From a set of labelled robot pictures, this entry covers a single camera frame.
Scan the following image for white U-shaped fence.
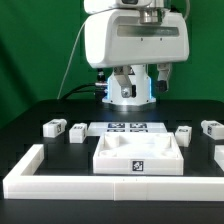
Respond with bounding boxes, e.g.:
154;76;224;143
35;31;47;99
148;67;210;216
3;144;224;201

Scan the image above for white marker plate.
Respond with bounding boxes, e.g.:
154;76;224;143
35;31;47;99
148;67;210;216
88;122;167;136

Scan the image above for grey camera cable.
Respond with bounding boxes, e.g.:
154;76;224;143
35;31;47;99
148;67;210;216
57;23;88;100

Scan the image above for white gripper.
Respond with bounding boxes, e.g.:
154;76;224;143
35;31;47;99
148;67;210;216
85;9;189;98

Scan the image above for black cables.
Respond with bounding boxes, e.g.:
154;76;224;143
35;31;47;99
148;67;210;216
59;83;105;100

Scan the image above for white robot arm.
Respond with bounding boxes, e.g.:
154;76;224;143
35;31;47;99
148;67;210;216
84;0;189;110

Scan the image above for white square tabletop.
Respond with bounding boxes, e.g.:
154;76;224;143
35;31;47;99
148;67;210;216
93;132;184;176

